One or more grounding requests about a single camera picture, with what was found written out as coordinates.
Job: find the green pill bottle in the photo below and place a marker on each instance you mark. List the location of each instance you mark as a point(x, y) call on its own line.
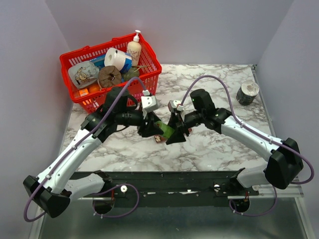
point(167, 131)

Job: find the orange fruit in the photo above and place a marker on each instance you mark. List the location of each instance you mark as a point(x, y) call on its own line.
point(94, 88)

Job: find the white lotion pump bottle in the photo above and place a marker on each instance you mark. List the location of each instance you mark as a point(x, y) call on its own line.
point(134, 48)

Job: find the blue package in basket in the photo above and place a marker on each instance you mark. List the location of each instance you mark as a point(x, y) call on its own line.
point(99, 61)

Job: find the green round vegetable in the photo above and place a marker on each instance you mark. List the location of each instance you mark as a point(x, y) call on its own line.
point(132, 72)

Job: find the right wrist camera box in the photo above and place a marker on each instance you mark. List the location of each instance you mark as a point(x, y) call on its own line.
point(175, 106)

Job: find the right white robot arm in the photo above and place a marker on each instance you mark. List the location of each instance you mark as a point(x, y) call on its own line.
point(283, 162)

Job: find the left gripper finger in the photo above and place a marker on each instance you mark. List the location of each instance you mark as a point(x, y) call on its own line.
point(151, 129)
point(153, 117)

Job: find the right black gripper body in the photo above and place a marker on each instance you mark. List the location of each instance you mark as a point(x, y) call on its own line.
point(182, 124)

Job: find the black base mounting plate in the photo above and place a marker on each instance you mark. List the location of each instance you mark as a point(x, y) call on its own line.
point(161, 189)

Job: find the camouflage tape roll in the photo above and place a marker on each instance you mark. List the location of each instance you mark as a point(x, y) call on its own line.
point(247, 93)

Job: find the aluminium rail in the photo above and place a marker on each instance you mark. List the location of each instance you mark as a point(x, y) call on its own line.
point(296, 191)

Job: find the brown weekly pill organizer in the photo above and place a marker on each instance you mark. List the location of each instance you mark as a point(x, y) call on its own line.
point(165, 133)

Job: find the white toilet paper roll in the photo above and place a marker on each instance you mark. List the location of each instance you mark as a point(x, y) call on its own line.
point(121, 60)

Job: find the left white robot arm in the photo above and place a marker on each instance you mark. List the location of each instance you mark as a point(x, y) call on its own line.
point(119, 108)

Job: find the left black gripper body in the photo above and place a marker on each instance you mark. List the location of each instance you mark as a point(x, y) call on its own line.
point(143, 126)

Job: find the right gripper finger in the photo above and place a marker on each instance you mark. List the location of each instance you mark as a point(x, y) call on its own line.
point(176, 137)
point(173, 120)

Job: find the orange small box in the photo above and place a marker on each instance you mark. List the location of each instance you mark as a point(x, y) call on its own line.
point(83, 92)

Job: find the brown paper roll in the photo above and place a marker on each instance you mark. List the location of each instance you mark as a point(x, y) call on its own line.
point(109, 76)

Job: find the white cartoon pouch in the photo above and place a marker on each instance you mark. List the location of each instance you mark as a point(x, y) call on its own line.
point(83, 74)

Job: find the red plastic shopping basket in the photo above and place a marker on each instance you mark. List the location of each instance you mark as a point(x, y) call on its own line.
point(149, 69)

